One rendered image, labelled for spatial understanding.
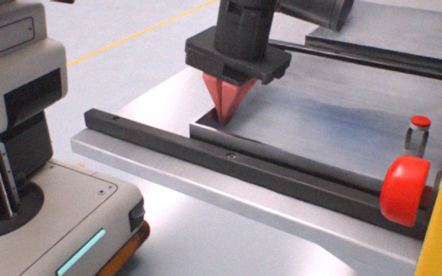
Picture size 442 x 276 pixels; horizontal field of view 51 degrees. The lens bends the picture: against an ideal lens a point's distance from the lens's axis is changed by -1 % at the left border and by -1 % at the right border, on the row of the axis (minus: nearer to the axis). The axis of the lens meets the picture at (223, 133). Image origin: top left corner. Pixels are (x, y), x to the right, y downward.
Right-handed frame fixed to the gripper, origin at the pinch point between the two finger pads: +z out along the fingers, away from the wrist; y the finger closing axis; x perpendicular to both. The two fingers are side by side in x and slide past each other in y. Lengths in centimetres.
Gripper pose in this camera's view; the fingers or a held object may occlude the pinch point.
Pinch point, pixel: (226, 117)
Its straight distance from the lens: 55.4
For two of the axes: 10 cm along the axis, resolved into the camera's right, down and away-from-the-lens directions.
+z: -1.6, 8.1, 5.7
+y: 8.5, 4.0, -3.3
